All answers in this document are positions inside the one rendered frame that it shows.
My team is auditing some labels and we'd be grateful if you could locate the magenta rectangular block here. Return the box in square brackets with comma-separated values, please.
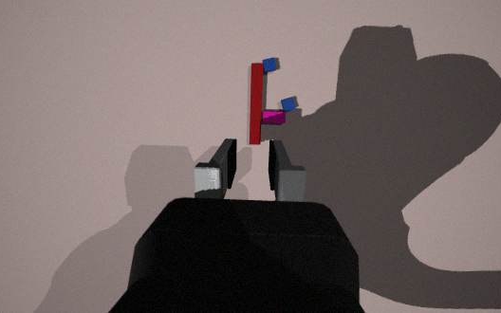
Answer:
[263, 110, 286, 123]

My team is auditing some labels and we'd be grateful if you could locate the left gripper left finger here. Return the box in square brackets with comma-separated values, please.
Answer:
[194, 138, 237, 199]

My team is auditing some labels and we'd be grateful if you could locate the dark red rod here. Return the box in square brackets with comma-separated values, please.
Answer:
[250, 64, 263, 144]

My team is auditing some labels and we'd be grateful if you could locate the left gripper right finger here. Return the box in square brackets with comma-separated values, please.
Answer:
[269, 140, 306, 202]

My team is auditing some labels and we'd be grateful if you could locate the small blue cube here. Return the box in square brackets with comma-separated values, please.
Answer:
[263, 57, 276, 73]
[281, 97, 296, 112]

